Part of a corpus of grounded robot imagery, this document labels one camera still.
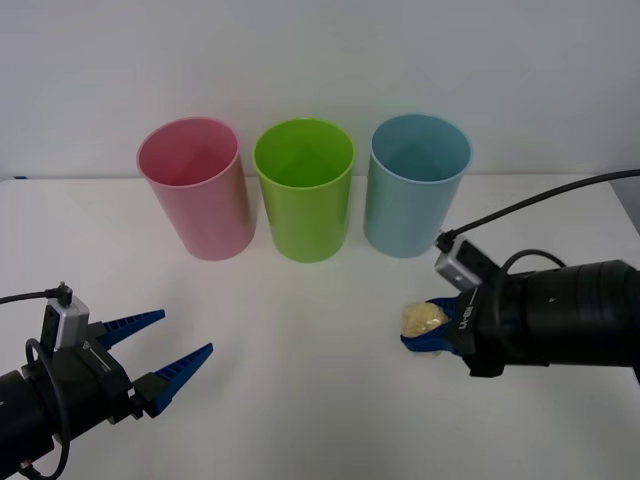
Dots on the yellow paper ball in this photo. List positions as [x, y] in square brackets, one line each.
[420, 320]

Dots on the green plastic bin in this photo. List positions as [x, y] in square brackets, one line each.
[307, 225]

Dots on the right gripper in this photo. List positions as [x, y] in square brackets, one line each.
[480, 335]

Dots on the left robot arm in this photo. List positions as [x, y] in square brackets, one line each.
[25, 410]

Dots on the pale blue plastic bin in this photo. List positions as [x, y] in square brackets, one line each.
[410, 220]

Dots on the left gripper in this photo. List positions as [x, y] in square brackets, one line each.
[90, 385]

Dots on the pink plastic bin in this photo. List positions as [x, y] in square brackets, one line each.
[210, 220]

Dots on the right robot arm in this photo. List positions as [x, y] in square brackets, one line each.
[575, 310]

